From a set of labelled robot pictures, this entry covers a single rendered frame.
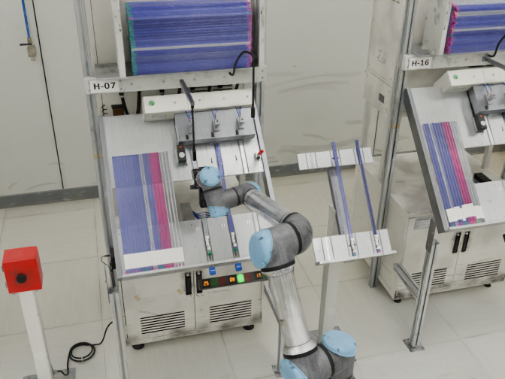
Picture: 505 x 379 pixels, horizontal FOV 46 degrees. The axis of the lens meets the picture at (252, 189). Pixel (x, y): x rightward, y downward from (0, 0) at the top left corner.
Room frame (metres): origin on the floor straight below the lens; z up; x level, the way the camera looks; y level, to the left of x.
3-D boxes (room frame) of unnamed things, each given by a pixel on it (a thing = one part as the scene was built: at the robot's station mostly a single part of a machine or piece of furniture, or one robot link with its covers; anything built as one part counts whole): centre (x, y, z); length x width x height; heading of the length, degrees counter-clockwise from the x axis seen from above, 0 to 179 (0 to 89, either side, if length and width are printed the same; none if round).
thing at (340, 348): (1.49, -0.29, 0.72); 0.13 x 0.12 x 0.14; 122
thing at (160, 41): (2.49, 0.27, 1.52); 0.51 x 0.13 x 0.27; 105
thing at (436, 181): (2.80, -1.10, 0.65); 1.01 x 0.73 x 1.29; 15
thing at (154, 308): (2.59, 0.36, 0.31); 0.70 x 0.65 x 0.62; 105
